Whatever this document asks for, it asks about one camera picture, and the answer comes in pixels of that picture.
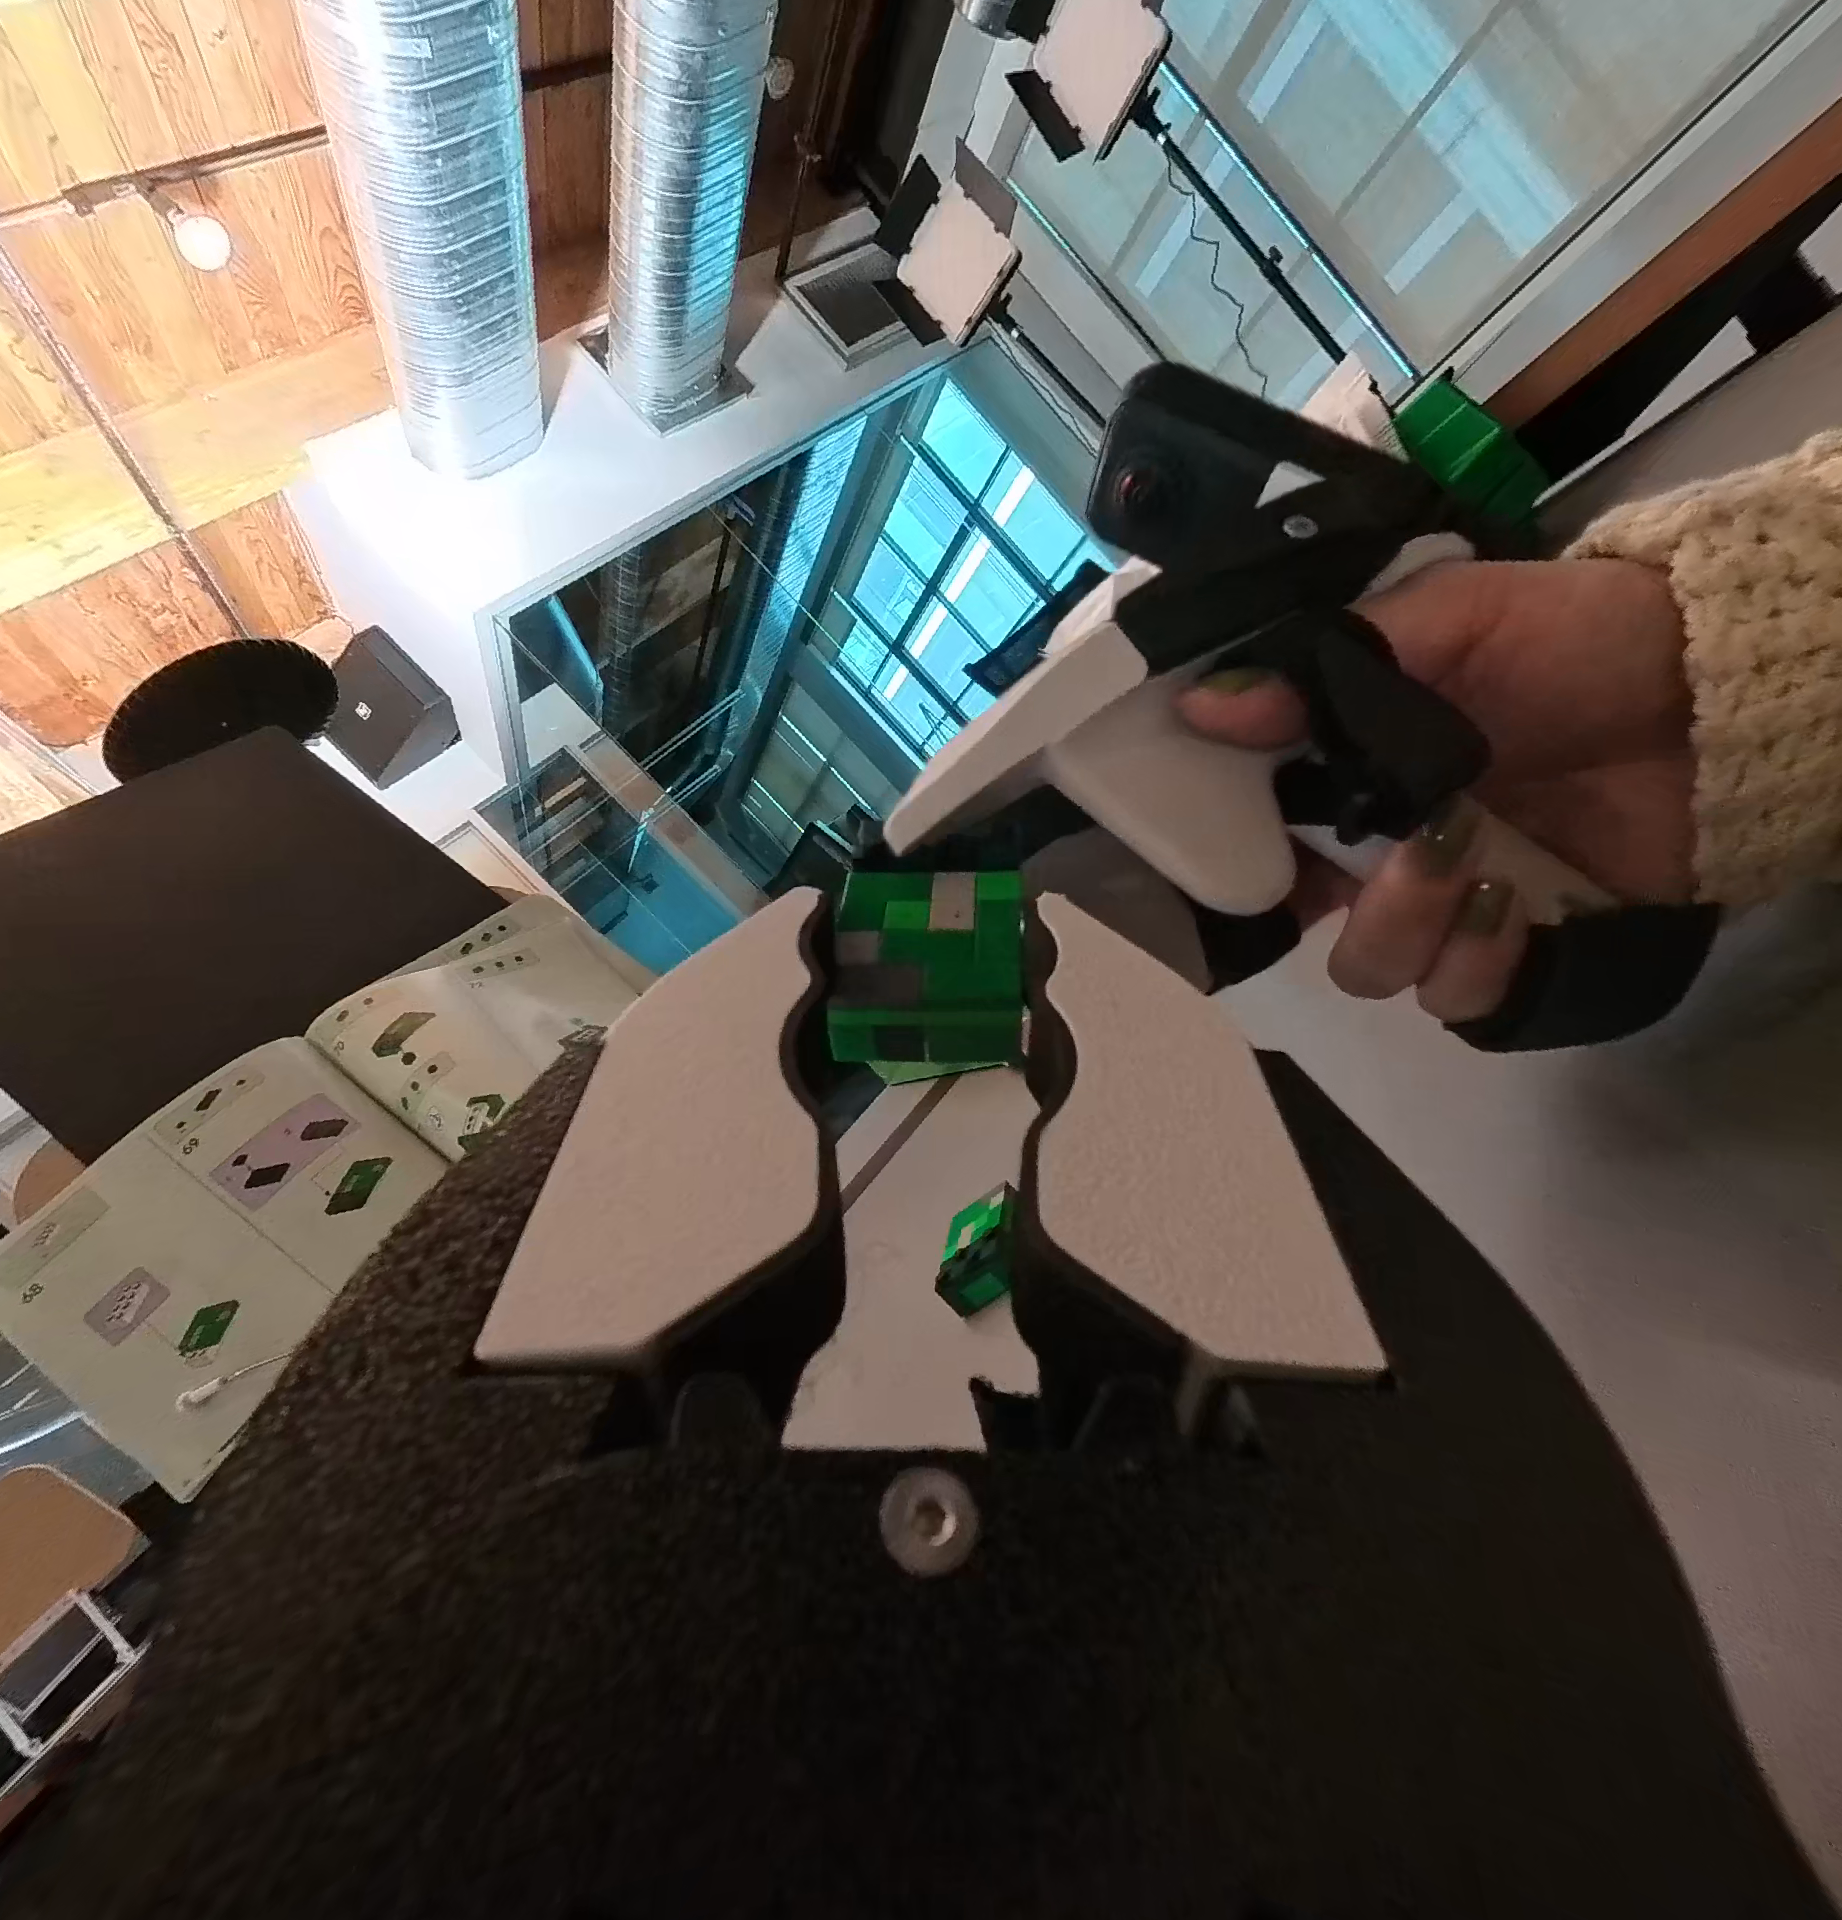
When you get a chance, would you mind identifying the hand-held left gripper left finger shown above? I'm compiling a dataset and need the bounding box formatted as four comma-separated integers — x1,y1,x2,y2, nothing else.
472,887,845,1424

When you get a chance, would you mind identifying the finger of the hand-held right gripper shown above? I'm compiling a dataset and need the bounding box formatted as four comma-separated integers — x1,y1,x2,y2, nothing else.
881,555,1170,859

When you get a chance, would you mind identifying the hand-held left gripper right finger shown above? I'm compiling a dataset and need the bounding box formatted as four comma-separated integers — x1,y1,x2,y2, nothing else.
1016,888,1392,1452

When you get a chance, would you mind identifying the green white lego assembly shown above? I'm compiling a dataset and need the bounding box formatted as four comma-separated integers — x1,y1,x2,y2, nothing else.
826,867,1034,1075

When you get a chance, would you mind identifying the green cube lego model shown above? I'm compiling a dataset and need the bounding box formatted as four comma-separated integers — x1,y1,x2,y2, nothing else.
934,1185,1021,1319

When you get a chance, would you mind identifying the person's right hand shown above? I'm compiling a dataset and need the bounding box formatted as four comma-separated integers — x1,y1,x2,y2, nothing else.
1175,562,1704,1028

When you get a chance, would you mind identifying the green plastic bin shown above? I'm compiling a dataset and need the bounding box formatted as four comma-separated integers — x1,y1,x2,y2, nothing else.
1386,376,1551,527

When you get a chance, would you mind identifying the open instruction booklet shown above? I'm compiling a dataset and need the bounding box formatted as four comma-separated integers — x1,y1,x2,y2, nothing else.
0,898,661,1507

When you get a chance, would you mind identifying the studio panel light on stand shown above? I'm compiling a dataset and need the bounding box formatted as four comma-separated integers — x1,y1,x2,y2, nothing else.
1002,0,1349,361

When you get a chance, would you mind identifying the grey desk wooden edge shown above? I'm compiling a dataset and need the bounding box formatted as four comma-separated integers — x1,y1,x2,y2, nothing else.
1476,141,1842,473

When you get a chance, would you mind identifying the black panel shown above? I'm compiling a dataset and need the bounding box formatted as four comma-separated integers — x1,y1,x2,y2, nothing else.
0,726,511,1164

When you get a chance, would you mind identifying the black round disc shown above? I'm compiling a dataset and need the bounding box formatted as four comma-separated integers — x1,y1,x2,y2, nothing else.
103,637,342,781

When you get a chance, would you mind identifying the white wall vent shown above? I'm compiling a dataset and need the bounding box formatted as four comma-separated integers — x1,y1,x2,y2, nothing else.
784,246,924,368

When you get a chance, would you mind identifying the black wall speaker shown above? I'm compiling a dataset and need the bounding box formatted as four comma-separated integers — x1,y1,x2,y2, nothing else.
329,627,460,789

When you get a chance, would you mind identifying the silver round duct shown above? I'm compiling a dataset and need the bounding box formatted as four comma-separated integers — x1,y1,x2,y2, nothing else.
293,0,545,480
582,0,780,437

